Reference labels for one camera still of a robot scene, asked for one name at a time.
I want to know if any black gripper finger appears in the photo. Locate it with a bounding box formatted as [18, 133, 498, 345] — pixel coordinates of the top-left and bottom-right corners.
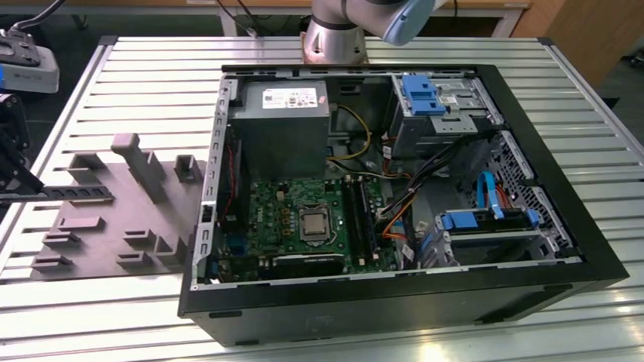
[0, 145, 47, 198]

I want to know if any blue RAM stick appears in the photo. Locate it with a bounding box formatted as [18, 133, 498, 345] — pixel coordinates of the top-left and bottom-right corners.
[0, 183, 111, 207]

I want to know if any black RAM slot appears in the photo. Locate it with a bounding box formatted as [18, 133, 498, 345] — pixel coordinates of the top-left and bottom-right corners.
[342, 176, 359, 265]

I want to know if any installed RAM stick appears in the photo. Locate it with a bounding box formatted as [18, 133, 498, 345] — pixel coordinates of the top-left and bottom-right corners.
[358, 179, 379, 262]

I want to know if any grey parts rack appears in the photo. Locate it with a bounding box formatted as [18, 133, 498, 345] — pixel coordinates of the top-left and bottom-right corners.
[30, 131, 208, 283]

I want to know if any green motherboard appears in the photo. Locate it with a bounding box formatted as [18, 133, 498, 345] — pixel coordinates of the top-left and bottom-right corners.
[216, 176, 404, 282]

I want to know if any grey power supply unit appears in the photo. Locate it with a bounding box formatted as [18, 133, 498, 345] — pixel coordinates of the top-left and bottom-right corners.
[228, 79, 334, 178]

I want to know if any silver CPU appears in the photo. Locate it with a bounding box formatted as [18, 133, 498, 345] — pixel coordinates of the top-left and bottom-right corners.
[300, 214, 328, 233]

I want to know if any CPU socket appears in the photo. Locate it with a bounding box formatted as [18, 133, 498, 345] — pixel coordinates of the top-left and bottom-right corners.
[295, 202, 339, 247]

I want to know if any black graphics card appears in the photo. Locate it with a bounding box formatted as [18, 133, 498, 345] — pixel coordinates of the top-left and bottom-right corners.
[259, 253, 348, 280]

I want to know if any blue plastic drive latch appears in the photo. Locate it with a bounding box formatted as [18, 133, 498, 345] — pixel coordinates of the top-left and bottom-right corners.
[402, 75, 448, 117]

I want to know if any black PC case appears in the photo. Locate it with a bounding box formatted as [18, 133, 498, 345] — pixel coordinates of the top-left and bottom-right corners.
[176, 63, 631, 347]

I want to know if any grey metal drive cage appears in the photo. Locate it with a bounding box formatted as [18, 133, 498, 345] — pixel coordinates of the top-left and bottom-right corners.
[390, 73, 504, 159]

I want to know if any hard disk in blue carrier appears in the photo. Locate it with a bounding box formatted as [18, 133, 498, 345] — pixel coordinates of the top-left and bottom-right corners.
[436, 209, 543, 233]

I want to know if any grey metal disk bay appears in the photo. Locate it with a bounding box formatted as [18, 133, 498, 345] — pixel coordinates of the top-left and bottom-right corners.
[416, 225, 584, 268]

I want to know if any wooden cabinet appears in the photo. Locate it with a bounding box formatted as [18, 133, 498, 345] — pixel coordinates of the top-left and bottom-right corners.
[512, 0, 644, 90]

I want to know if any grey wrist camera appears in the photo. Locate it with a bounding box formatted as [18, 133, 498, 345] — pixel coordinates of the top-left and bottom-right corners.
[0, 29, 63, 95]

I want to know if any thin cable with silver plug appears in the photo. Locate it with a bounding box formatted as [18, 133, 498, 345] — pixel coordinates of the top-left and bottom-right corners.
[216, 0, 263, 38]

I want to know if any yellow and black wire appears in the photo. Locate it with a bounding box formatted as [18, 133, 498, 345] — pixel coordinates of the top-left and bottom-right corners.
[327, 104, 374, 163]

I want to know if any orange yellow red wire bundle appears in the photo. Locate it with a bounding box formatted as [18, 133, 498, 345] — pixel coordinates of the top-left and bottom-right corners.
[378, 130, 410, 181]

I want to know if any black cable bundle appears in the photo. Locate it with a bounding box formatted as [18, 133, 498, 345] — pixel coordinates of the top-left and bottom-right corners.
[376, 130, 498, 223]

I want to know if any blue flat data wire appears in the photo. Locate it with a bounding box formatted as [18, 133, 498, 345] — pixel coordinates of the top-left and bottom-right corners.
[475, 171, 507, 220]

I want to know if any wooden desk with white frame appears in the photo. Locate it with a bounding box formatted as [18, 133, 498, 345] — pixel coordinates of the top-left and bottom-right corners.
[0, 0, 535, 38]

